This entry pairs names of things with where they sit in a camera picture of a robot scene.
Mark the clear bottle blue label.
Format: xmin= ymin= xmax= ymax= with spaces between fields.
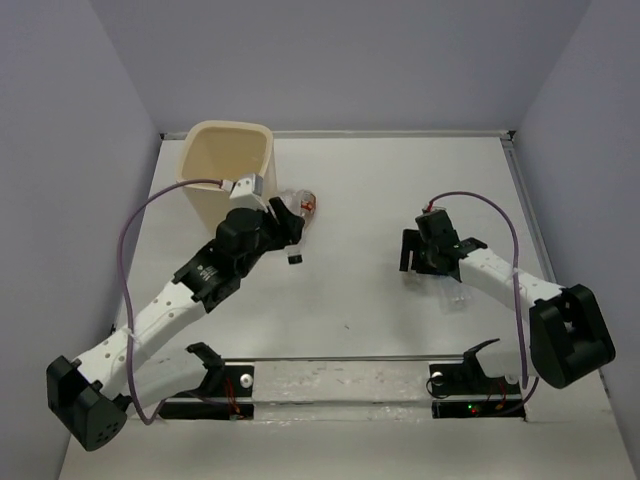
xmin=435 ymin=276 xmax=473 ymax=314

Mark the clear bottle red cap label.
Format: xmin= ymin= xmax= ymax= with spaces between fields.
xmin=278 ymin=189 xmax=317 ymax=221

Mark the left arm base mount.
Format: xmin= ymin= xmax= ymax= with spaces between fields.
xmin=159 ymin=342 xmax=255 ymax=421

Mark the clear bottle black label cap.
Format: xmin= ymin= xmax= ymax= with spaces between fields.
xmin=284 ymin=240 xmax=304 ymax=265

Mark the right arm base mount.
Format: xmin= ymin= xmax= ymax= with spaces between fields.
xmin=425 ymin=339 xmax=526 ymax=419

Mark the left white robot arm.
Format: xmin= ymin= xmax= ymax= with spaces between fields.
xmin=46 ymin=197 xmax=305 ymax=452

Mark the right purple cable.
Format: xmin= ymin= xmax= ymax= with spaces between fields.
xmin=424 ymin=191 xmax=539 ymax=416

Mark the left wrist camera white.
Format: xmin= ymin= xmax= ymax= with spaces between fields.
xmin=222 ymin=174 xmax=267 ymax=211

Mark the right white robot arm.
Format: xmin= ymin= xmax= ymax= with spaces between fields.
xmin=399 ymin=210 xmax=616 ymax=392

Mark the cream plastic bin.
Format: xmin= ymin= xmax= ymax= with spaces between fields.
xmin=176 ymin=121 xmax=278 ymax=234

